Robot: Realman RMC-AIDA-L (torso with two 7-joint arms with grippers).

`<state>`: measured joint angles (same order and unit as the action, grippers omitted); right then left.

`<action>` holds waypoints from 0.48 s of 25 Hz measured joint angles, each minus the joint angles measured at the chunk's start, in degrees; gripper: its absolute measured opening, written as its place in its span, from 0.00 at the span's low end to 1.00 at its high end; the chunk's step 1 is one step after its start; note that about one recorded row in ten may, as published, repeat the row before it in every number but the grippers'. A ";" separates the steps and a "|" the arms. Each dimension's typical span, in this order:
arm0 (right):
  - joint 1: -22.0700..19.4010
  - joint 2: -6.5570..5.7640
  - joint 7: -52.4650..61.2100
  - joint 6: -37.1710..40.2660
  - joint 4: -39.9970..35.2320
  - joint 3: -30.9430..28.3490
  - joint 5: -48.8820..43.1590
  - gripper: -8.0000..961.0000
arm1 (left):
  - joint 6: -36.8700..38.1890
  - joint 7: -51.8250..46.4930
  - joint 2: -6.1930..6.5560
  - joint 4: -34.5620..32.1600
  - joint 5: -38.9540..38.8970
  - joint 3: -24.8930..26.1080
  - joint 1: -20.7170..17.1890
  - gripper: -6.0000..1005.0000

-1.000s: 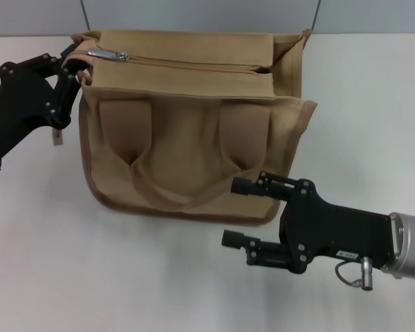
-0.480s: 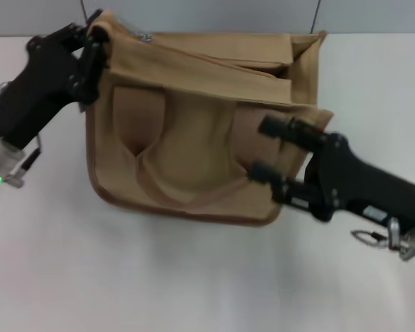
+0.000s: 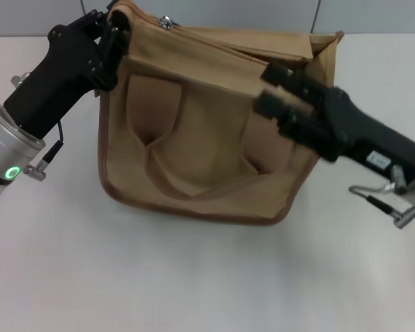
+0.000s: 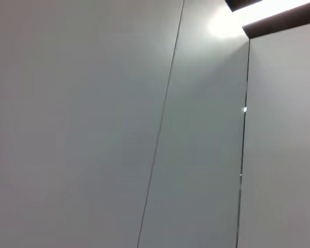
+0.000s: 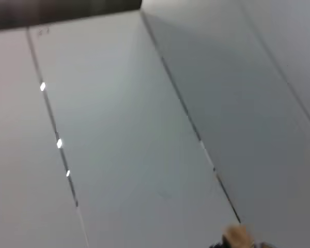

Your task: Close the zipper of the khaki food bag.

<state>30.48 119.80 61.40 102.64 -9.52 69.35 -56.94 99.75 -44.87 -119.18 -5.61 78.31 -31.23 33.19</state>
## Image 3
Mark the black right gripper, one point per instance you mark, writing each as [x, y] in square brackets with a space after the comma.
[363, 131]

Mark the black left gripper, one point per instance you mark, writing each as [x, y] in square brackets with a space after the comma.
[62, 76]

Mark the silver metal zipper pull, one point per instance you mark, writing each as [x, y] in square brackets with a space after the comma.
[166, 23]

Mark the khaki canvas food bag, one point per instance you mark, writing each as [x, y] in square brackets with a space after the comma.
[207, 138]

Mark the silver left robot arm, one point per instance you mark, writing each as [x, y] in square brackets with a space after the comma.
[7, 155]

